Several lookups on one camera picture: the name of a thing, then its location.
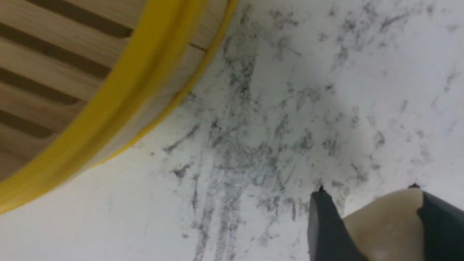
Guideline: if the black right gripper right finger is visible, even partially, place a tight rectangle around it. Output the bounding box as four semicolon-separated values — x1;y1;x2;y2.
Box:
409;183;464;261

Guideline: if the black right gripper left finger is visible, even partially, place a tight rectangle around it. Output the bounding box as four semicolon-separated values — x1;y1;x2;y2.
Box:
307;186;367;261

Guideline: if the white dumpling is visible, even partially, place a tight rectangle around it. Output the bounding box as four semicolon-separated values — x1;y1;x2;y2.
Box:
343;188;425;261

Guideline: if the yellow-rimmed bamboo steamer tray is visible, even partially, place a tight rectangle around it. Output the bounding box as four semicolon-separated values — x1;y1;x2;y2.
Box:
0;0;238;214

